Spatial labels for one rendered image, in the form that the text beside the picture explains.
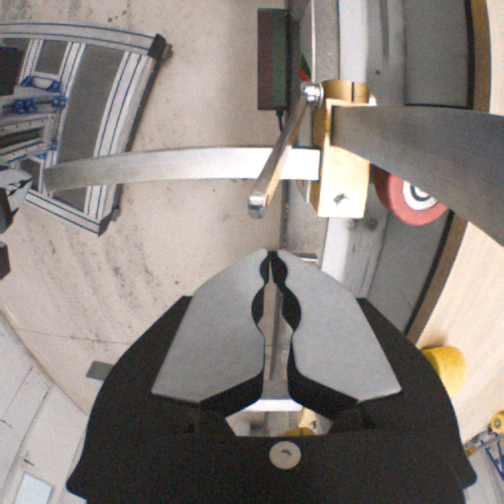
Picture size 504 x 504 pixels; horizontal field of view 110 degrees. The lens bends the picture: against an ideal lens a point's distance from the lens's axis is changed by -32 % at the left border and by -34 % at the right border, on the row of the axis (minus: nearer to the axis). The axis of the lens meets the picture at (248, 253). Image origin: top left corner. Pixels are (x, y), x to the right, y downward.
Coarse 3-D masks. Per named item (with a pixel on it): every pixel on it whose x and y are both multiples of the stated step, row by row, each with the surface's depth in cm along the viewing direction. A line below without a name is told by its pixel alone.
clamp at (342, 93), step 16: (336, 80) 19; (336, 96) 20; (352, 96) 20; (368, 96) 20; (320, 112) 22; (320, 128) 23; (320, 144) 23; (320, 160) 23; (336, 160) 22; (352, 160) 22; (320, 176) 24; (336, 176) 23; (352, 176) 23; (368, 176) 23; (320, 192) 24; (336, 192) 24; (352, 192) 24; (320, 208) 25
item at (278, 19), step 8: (272, 16) 27; (280, 16) 27; (280, 24) 28; (280, 32) 29; (280, 40) 29; (280, 48) 30; (280, 56) 31; (280, 64) 31; (280, 72) 32; (280, 80) 32; (280, 88) 33; (280, 96) 34; (280, 104) 34
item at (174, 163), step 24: (48, 168) 24; (72, 168) 24; (96, 168) 24; (120, 168) 24; (144, 168) 24; (168, 168) 24; (192, 168) 24; (216, 168) 24; (240, 168) 24; (288, 168) 24; (312, 168) 24
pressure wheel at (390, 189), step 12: (384, 180) 20; (396, 180) 19; (384, 192) 21; (396, 192) 20; (408, 192) 20; (420, 192) 20; (384, 204) 23; (396, 204) 20; (408, 204) 21; (420, 204) 20; (432, 204) 20; (396, 216) 21; (408, 216) 21; (420, 216) 21; (432, 216) 21
